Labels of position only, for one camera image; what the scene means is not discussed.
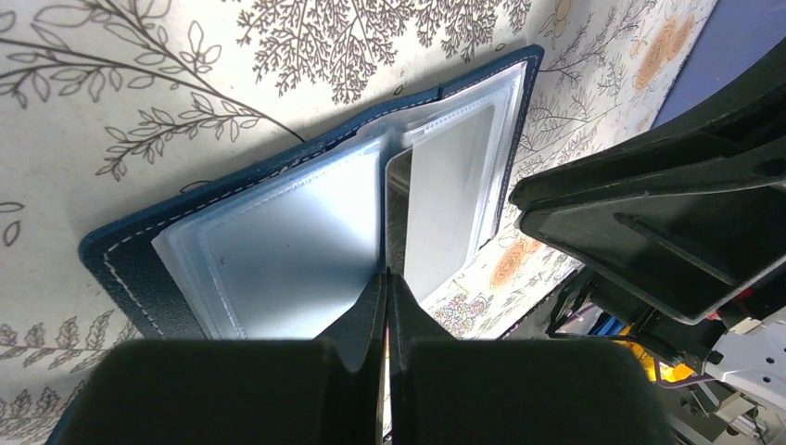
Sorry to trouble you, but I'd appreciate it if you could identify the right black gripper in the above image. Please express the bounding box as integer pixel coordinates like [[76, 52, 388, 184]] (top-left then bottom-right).
[[515, 183, 785, 444]]

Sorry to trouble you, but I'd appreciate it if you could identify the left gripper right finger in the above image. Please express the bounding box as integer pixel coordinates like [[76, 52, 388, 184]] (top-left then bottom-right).
[[387, 274, 673, 444]]

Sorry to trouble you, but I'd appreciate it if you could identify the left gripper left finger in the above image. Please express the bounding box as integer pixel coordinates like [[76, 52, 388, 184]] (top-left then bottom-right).
[[57, 274, 387, 444]]

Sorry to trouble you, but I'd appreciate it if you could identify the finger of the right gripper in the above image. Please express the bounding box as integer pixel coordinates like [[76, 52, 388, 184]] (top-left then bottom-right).
[[508, 42, 785, 210]]

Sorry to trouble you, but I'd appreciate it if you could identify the blue leather card holder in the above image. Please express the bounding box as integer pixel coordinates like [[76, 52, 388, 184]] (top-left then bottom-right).
[[45, 44, 546, 445]]

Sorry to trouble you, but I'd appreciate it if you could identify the blue plastic compartment tray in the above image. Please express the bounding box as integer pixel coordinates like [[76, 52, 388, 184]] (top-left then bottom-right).
[[652, 0, 785, 127]]

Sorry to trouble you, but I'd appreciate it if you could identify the floral patterned bed sheet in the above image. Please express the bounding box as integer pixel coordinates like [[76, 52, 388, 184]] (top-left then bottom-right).
[[1, 1, 715, 444]]

